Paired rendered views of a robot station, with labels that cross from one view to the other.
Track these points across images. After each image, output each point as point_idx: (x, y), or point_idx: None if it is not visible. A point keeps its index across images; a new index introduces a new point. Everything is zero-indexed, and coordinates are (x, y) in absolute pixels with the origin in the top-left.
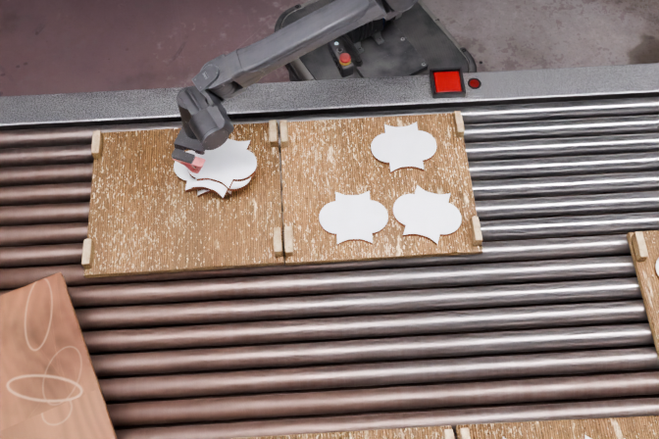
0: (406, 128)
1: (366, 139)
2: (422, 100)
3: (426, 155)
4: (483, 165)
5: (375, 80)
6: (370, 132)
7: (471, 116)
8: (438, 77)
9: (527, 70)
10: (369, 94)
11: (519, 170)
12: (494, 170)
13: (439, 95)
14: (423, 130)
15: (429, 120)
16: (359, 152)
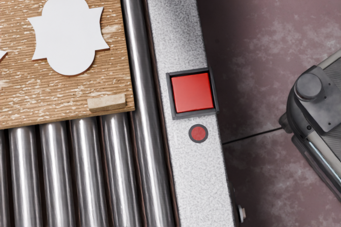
0: (97, 35)
1: None
2: (161, 62)
3: (54, 61)
4: (53, 145)
5: (190, 0)
6: None
7: (138, 128)
8: (197, 79)
9: (232, 213)
10: None
11: (48, 195)
12: (46, 161)
13: (166, 82)
14: (99, 59)
15: (118, 66)
16: None
